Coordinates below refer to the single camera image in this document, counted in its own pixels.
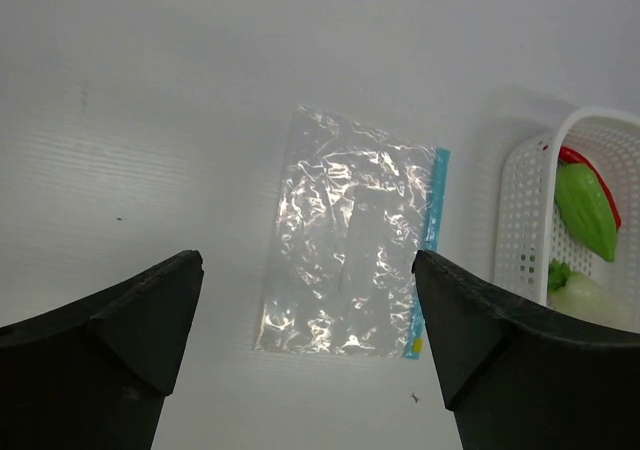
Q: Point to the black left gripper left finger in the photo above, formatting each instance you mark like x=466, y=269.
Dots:
x=94, y=374

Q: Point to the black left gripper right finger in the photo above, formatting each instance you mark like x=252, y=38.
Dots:
x=517, y=375

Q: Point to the white toy radish green top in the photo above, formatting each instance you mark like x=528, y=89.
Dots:
x=577, y=295

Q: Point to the green toy pepper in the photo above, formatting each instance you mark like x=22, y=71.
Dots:
x=585, y=210

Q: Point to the red toy chili pepper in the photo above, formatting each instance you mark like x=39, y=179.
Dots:
x=570, y=156

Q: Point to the clear zip top bag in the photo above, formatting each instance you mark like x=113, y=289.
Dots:
x=355, y=206

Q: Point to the white perforated plastic basket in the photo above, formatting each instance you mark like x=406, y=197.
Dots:
x=530, y=232

